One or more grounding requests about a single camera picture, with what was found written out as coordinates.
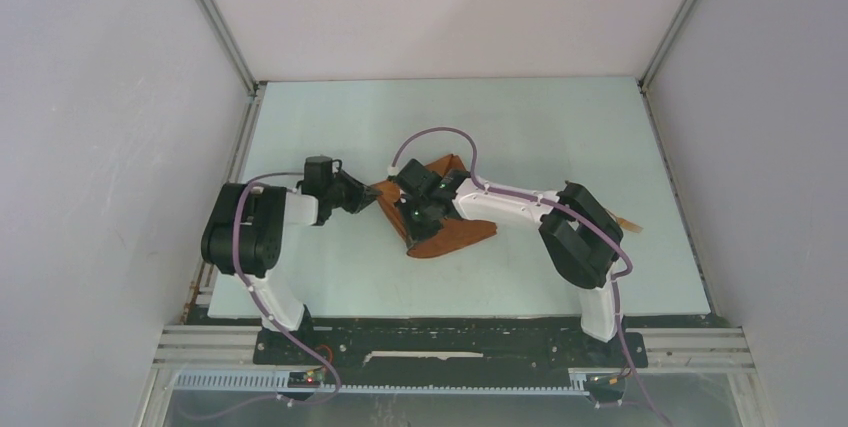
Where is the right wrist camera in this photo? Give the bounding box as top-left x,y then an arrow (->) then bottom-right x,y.
393,159 -> 441,197

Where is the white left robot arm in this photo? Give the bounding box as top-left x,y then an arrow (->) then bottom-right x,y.
200,167 -> 381,364

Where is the orange cloth napkin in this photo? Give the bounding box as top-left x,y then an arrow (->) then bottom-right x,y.
374,154 -> 497,259

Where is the aluminium frame rail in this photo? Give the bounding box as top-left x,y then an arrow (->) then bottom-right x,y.
136,315 -> 771,426

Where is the gold fork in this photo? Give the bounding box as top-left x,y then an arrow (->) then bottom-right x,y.
612,215 -> 643,233

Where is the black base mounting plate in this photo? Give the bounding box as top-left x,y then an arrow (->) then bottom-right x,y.
294,317 -> 648,389

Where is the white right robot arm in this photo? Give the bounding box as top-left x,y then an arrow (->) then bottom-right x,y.
390,170 -> 623,365

